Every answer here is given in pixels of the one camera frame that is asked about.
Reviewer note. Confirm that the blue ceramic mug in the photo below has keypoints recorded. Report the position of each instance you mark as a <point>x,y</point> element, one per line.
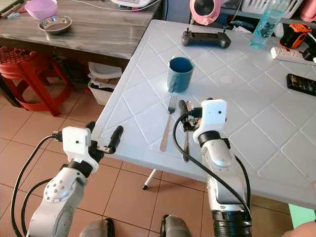
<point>180,76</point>

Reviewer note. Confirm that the black flat device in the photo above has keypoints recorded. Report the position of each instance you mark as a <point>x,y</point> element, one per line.
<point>302,85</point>

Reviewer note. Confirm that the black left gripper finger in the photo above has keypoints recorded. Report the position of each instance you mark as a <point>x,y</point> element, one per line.
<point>90,126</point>
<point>116,137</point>

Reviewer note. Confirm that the blue and black gadget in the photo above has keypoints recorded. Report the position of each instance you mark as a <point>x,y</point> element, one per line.
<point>238,24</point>

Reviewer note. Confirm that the white plastic basket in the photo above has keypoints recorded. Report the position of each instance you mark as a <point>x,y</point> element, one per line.
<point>256,7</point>

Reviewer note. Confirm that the pink round fan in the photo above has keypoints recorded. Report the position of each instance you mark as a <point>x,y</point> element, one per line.
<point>205,11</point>

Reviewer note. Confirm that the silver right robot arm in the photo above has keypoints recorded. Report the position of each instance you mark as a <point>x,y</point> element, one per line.
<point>224,182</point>

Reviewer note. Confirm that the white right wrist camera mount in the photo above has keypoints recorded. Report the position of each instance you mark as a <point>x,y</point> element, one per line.
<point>213,116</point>

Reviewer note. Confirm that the white power strip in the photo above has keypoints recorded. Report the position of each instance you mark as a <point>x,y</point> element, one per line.
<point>289,55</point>

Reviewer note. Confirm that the grey robot leg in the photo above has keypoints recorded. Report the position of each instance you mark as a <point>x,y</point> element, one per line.
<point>96,228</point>
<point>176,226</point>

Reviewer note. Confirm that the steel fork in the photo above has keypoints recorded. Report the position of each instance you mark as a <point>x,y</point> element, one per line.
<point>166,131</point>

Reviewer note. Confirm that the white appliance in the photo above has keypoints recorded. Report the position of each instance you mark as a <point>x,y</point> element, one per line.
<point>134,3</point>

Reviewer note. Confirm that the small teal packet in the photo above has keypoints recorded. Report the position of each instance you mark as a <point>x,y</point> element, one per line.
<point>12,15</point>

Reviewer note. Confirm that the steel spoon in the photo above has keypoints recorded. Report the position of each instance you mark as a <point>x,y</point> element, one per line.
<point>186,145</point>

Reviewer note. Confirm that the stainless steel bowl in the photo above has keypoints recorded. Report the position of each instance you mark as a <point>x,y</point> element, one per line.
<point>55,25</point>

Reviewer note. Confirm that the white plastic storage box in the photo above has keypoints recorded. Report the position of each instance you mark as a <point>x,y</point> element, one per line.
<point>103,89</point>

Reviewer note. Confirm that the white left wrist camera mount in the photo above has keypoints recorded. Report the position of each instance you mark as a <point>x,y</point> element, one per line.
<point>76,144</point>

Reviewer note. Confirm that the red plastic stool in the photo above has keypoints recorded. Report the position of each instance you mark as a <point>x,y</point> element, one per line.
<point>24,61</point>

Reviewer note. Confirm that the pale green panel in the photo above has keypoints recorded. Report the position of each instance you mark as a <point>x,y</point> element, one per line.
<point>302,215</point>

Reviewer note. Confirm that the grey left robot leg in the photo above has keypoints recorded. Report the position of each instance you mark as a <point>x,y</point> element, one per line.
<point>96,228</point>

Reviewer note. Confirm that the clear plastic water bottle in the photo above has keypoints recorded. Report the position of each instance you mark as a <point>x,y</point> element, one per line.
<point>265,27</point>

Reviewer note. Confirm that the white metal table leg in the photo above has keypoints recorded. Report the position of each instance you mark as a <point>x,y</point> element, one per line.
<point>150,180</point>

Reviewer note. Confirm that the black handheld remote controller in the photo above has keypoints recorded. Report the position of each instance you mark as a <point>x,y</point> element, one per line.
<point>206,39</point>

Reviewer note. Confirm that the grey right robot leg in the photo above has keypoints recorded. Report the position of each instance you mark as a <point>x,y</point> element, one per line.
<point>176,226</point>

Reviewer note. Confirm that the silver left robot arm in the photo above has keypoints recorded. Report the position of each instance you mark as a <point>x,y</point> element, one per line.
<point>59,197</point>

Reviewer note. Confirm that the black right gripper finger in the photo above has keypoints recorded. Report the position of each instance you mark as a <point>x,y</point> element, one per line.
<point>183,108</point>

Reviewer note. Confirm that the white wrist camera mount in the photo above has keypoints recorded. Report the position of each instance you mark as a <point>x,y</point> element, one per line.
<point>213,116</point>
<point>76,144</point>

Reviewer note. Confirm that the pink plastic bowl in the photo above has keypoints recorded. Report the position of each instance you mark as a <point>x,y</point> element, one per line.
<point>41,9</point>

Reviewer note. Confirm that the orange and black tool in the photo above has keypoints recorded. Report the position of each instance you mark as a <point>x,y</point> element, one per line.
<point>295,34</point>

